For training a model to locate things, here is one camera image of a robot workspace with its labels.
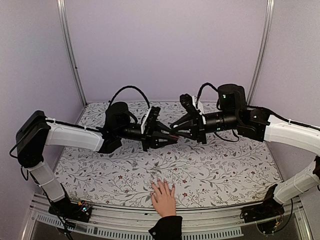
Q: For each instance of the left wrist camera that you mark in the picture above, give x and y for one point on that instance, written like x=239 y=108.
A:
x=149 y=122

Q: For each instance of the black sleeved forearm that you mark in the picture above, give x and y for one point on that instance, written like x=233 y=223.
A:
x=167 y=228

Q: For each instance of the left aluminium frame post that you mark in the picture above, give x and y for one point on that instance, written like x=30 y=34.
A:
x=62 y=13

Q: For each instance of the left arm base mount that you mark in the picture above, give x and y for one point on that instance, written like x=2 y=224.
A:
x=64 y=208

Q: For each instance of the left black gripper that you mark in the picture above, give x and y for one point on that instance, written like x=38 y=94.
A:
x=147 y=140

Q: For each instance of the person's hand with painted nails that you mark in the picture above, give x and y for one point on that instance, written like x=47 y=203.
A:
x=163 y=199

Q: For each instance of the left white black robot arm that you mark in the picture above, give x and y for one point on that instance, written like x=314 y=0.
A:
x=40 y=131

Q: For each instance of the right aluminium frame post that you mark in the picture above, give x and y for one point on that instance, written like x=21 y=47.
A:
x=270 y=4

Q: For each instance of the aluminium frame post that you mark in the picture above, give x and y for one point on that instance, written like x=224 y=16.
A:
x=270 y=4
x=62 y=13

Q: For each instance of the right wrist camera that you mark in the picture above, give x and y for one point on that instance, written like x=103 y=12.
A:
x=188 y=103

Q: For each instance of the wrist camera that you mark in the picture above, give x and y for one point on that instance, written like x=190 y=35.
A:
x=149 y=122
x=188 y=103

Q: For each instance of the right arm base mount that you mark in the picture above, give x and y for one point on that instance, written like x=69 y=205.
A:
x=269 y=212

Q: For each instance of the red nail polish bottle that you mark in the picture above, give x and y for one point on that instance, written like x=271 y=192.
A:
x=174 y=137

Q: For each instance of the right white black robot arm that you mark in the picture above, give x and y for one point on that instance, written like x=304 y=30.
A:
x=256 y=123

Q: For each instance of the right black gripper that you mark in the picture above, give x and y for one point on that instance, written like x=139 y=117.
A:
x=197 y=132

